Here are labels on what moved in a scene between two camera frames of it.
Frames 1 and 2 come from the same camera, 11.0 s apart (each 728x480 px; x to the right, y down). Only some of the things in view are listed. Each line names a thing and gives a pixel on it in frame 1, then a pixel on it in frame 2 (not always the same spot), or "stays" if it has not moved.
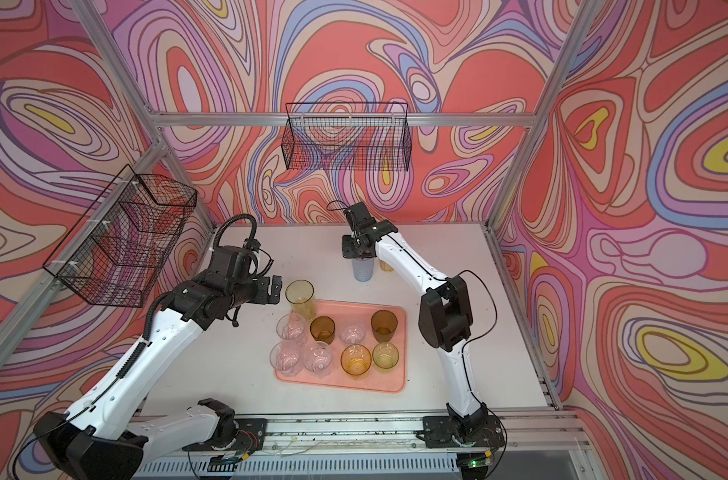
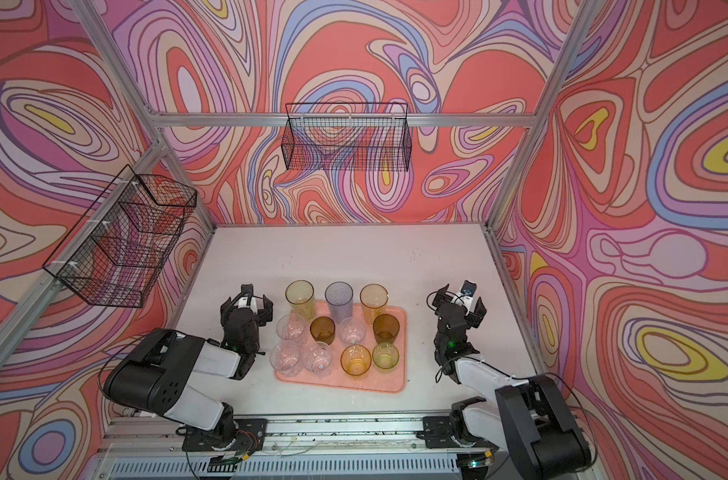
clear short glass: [290, 325] stays
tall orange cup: [385, 266] -> [373, 298]
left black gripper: [264, 295] -> [265, 313]
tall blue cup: [363, 268] -> [339, 297]
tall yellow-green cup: [300, 294] stays
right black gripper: [348, 251] -> [475, 317]
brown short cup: [322, 329] stays
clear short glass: [284, 357] stays
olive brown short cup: [384, 323] stays
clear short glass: [352, 333] stays
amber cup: [355, 360] stays
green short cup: [385, 356] stays
